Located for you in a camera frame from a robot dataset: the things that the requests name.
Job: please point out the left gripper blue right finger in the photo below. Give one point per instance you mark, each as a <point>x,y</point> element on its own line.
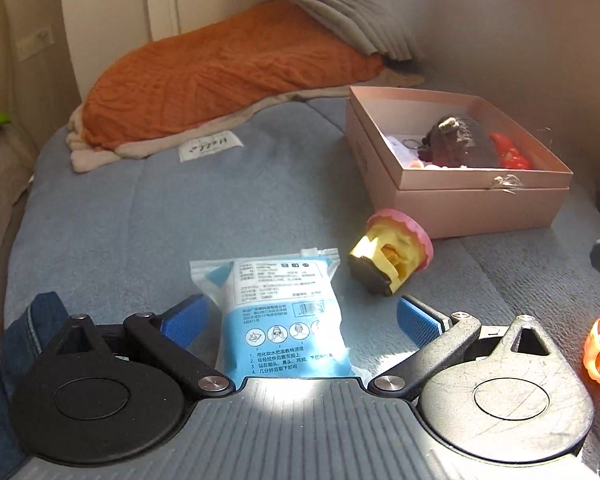
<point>441,341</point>

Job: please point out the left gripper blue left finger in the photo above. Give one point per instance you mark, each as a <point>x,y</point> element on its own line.
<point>163,339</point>

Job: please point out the pink yellow cupcake toy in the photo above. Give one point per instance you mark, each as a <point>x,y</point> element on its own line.
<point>393,247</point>

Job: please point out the blue white mask packet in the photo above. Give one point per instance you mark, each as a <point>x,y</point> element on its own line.
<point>280,315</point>

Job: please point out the orange red doll figure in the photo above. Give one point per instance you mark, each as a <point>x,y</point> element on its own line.
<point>508,154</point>

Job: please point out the black plush mouse toy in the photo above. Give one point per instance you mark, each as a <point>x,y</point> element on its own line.
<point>458,140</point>

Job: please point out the grey blue fleece blanket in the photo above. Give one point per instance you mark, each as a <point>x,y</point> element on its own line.
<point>121,238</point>

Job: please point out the dark denim left leg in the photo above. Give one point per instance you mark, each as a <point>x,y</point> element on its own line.
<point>21,344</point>

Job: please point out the pink cardboard box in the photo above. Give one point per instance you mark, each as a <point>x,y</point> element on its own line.
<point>460,169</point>

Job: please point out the beige blanket under pillow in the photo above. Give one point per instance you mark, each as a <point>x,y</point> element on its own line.
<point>137,109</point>

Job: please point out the orange textured pillow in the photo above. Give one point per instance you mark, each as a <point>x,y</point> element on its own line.
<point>275,29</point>

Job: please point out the grey folded curtain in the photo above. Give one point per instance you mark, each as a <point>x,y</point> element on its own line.
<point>365,25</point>

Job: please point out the white wall socket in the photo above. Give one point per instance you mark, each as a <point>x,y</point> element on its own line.
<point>34,43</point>

